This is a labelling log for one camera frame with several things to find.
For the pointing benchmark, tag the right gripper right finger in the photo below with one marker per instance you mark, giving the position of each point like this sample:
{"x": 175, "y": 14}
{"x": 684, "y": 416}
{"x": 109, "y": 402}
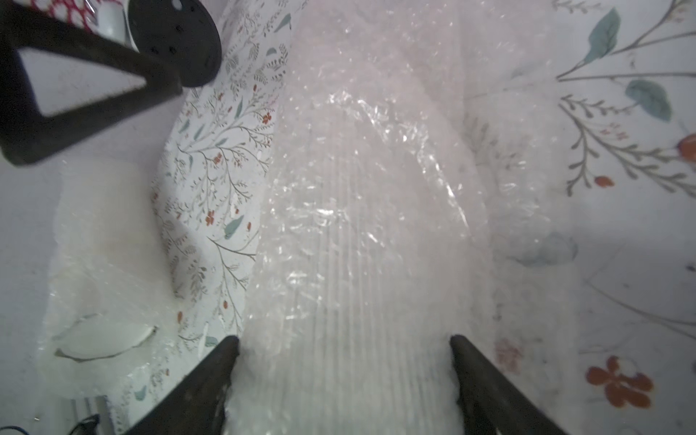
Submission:
{"x": 489, "y": 402}

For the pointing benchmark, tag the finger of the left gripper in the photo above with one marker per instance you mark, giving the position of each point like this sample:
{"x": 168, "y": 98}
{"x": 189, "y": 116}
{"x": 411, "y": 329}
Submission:
{"x": 27, "y": 135}

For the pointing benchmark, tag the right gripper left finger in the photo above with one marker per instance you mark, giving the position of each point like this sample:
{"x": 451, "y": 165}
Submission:
{"x": 197, "y": 404}

